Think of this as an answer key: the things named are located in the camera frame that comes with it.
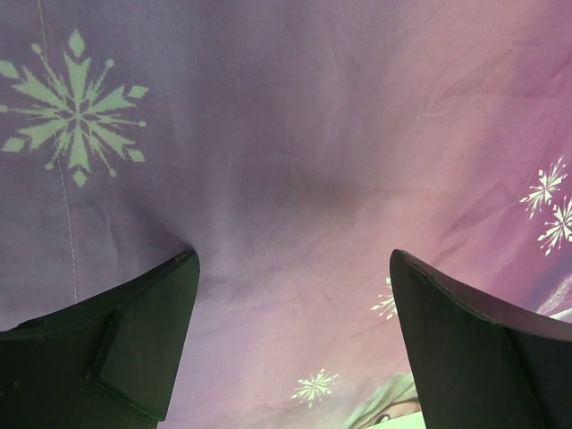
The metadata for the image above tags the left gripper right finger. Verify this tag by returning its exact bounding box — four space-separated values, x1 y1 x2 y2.
390 249 571 429

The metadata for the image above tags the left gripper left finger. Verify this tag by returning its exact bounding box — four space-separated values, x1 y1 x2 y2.
1 251 200 423

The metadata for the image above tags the purple Frozen placemat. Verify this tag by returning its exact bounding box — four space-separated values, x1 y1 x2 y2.
1 1 571 428

